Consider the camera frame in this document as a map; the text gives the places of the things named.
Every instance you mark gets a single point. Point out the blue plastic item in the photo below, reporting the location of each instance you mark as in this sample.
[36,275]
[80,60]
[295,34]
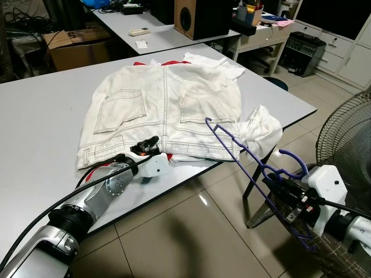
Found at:
[98,3]

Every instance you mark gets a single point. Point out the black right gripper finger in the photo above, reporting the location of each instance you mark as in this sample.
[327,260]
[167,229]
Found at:
[294,213]
[281,182]

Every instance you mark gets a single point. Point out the black screen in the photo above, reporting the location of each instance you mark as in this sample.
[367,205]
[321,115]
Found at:
[333,14]

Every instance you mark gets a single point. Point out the white desk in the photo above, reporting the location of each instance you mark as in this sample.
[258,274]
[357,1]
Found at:
[162,43]

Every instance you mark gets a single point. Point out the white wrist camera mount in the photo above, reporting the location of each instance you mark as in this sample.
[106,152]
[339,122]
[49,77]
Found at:
[152,168]
[327,185]

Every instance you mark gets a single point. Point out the brown cardboard box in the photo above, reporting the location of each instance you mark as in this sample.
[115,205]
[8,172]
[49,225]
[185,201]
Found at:
[75,52]

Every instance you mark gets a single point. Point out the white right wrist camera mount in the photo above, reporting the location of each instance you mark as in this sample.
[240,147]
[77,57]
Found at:
[327,185]

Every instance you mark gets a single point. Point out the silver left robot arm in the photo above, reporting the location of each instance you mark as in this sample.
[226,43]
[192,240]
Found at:
[113,188]

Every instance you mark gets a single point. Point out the blue plastic hanger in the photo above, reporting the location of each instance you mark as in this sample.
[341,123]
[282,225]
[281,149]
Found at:
[291,155]

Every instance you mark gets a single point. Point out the blue round stool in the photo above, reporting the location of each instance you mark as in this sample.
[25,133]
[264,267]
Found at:
[277,83]

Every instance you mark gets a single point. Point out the small black device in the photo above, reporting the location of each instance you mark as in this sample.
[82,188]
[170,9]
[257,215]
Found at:
[133,8]

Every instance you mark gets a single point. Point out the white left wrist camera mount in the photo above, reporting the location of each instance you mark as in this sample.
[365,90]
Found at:
[152,168]

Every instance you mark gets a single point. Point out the white remote control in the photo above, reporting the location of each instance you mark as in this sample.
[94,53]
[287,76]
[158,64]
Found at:
[139,32]

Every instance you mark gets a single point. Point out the pink paper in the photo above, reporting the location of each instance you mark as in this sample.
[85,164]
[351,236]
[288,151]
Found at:
[281,23]

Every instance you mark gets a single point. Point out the pen holder with pens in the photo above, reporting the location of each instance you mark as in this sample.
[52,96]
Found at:
[252,14]

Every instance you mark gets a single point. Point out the white table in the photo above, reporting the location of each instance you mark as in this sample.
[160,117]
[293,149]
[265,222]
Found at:
[46,145]

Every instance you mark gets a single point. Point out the black floor fan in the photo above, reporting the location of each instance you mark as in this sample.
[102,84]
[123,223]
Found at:
[348,133]

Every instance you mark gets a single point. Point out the small white paper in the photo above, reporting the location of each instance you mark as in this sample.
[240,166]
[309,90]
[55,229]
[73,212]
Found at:
[141,44]

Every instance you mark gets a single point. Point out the cream white cloth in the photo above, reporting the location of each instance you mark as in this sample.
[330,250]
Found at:
[264,130]

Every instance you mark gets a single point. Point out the wooden speaker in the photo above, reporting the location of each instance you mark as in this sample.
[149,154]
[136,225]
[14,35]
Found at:
[203,17]

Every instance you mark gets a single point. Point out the white drawer cabinet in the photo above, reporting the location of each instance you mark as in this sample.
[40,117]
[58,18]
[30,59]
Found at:
[348,58]

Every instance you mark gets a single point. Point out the beige side desk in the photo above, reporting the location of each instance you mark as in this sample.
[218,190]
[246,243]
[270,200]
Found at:
[261,37]

